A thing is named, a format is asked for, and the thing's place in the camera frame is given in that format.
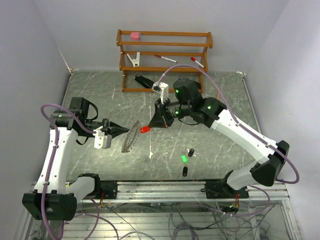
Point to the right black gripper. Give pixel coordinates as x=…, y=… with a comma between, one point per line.
x=160, y=119

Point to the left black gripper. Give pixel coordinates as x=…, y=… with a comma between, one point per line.
x=113, y=129

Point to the red key tag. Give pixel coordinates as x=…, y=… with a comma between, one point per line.
x=144, y=129

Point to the metal disc with keyrings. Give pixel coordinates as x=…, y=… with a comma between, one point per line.
x=131, y=137

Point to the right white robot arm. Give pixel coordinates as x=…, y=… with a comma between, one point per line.
x=268, y=154

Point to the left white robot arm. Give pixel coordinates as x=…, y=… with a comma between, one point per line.
x=51, y=199

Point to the black stapler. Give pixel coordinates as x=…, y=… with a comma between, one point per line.
x=143, y=81

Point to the blue stapler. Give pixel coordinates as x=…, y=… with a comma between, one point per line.
x=199, y=86

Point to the green key tag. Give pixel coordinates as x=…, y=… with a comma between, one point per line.
x=184, y=159

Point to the black key tag upper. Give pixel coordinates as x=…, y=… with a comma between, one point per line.
x=191, y=152

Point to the white plastic clip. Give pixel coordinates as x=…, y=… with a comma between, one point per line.
x=134, y=61

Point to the red-capped marker left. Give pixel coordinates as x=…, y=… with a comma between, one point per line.
x=165, y=58

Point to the red-capped marker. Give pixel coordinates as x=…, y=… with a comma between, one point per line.
x=197, y=62
x=165, y=58

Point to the red-capped marker right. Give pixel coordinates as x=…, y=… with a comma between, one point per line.
x=197, y=62

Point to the pink eraser block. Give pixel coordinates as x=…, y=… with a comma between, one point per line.
x=135, y=36

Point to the wooden three-tier shelf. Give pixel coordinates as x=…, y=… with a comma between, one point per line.
x=179, y=46

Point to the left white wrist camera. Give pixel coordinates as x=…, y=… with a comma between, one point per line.
x=102, y=140

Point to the aluminium mounting rail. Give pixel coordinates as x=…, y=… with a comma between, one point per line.
x=183, y=191

